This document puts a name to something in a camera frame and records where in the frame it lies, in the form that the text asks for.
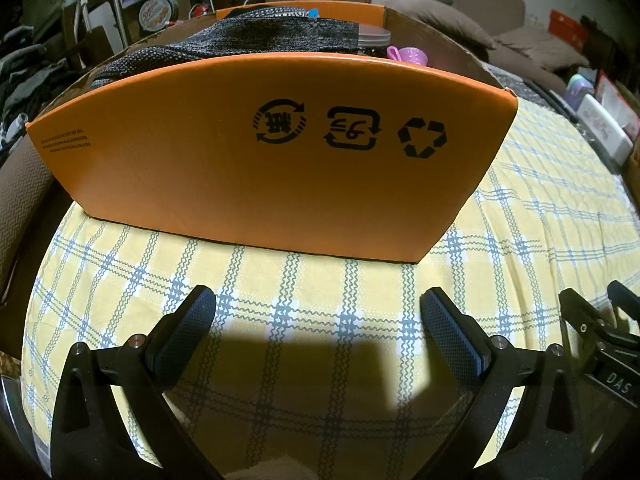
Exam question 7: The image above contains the white box with pink print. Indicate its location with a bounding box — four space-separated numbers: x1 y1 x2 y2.
575 95 633 153

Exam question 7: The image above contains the clear plastic jar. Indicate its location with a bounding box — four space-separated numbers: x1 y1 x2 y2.
357 24 392 58

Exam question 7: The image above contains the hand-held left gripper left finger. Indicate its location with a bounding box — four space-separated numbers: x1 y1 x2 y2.
50 285 217 480

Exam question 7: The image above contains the brown woven fabric panel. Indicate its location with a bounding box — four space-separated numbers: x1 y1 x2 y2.
0 145 71 301

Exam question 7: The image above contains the grey knit cloth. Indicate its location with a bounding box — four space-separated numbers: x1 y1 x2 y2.
90 14 361 81

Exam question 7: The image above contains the round tin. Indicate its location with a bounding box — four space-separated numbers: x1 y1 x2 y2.
139 0 178 31

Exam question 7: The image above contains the zebra striped cloth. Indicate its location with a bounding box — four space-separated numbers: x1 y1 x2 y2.
232 5 308 20

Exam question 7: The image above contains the flat brown cushion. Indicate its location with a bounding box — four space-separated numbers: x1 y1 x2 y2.
492 25 591 72

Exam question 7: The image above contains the pile of dark clothes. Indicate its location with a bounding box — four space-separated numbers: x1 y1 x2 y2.
0 42 76 131

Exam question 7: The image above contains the purple plastic container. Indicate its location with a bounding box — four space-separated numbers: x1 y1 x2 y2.
565 74 596 106

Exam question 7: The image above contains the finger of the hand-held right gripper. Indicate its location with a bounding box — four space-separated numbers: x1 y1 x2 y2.
558 287 613 356
607 281 640 333

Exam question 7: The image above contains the white pipe rack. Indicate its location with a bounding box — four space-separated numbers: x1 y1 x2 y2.
75 0 126 46

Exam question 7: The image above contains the large brown cushion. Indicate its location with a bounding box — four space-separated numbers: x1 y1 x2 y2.
370 0 496 51

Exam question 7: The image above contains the red box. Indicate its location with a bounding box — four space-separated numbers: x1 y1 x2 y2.
547 9 591 48

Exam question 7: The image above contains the orange cardboard box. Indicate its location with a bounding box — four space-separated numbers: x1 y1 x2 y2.
25 1 518 264

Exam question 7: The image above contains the yellow checkered blanket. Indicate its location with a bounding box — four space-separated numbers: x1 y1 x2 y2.
20 87 640 480

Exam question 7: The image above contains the pink plastic cup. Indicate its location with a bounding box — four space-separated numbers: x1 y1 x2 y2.
399 46 429 67

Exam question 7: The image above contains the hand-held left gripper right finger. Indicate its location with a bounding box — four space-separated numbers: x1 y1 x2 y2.
421 287 586 480

